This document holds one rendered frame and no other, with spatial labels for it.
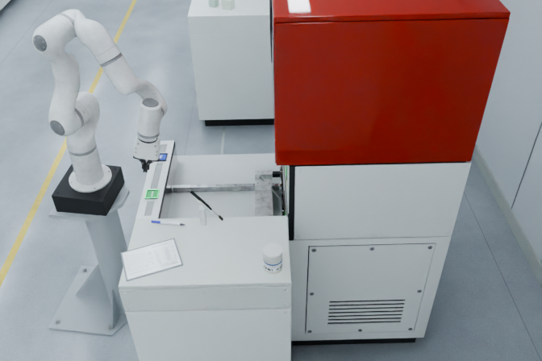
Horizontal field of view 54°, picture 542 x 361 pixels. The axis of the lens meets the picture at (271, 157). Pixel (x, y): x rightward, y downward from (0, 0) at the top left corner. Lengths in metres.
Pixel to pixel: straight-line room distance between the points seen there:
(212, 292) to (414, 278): 1.00
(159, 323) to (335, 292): 0.85
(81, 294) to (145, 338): 1.11
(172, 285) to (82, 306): 1.34
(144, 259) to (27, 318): 1.39
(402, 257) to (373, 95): 0.86
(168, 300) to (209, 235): 0.29
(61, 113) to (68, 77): 0.16
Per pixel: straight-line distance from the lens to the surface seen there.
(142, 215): 2.29
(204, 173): 2.66
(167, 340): 2.27
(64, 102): 2.28
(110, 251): 2.82
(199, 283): 1.99
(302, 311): 2.69
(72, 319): 3.25
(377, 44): 1.81
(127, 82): 2.05
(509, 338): 3.22
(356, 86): 1.87
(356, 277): 2.52
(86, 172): 2.51
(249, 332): 2.21
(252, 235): 2.13
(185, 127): 4.47
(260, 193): 2.43
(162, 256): 2.09
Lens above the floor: 2.49
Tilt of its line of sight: 38 degrees down
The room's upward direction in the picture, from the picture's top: 1 degrees counter-clockwise
